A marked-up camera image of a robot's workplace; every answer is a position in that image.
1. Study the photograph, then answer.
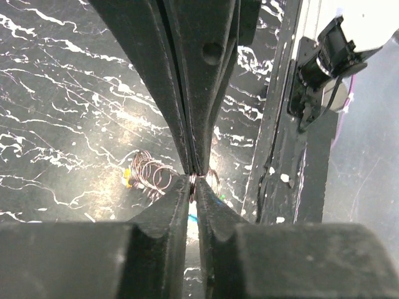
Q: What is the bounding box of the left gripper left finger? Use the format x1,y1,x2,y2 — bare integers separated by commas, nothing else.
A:
1,175,190,298

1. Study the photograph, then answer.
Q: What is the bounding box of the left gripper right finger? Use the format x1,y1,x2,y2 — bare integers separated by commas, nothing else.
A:
196,179,398,298

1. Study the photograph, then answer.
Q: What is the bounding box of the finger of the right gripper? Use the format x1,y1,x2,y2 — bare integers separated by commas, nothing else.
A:
163,1,241,174
91,0,192,174

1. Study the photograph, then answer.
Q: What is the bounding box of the yellow key tag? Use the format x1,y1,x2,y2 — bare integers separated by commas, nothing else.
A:
122,168,132,189

